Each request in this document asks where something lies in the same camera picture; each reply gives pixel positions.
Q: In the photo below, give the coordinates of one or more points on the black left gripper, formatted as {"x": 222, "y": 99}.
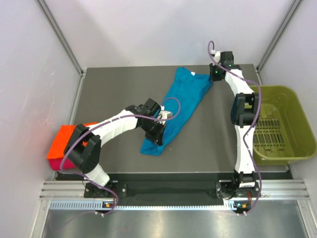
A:
{"x": 157, "y": 137}

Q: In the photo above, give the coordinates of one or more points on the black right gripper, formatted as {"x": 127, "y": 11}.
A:
{"x": 212, "y": 77}

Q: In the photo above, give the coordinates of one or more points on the blue t shirt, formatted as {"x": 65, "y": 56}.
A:
{"x": 184, "y": 95}

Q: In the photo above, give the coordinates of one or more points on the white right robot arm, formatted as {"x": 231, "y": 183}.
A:
{"x": 244, "y": 116}

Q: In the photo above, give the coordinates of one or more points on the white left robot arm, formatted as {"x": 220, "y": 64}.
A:
{"x": 85, "y": 143}

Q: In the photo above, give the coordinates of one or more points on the olive green plastic basket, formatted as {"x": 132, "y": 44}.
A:
{"x": 283, "y": 134}

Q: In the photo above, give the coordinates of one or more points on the orange folded t shirt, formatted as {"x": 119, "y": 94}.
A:
{"x": 60, "y": 141}

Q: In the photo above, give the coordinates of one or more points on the pink folded t shirt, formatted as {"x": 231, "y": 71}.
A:
{"x": 55, "y": 164}

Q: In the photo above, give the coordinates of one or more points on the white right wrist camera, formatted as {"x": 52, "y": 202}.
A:
{"x": 216, "y": 56}

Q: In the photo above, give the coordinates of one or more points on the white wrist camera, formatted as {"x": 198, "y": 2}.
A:
{"x": 216, "y": 56}
{"x": 163, "y": 114}

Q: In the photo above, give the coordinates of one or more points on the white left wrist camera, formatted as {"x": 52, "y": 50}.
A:
{"x": 163, "y": 114}

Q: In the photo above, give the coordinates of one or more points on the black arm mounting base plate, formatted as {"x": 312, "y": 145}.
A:
{"x": 165, "y": 189}

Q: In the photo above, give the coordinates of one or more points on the grey slotted cable duct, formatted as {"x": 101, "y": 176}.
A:
{"x": 101, "y": 205}

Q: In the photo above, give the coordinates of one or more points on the aluminium frame rail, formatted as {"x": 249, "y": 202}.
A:
{"x": 63, "y": 190}

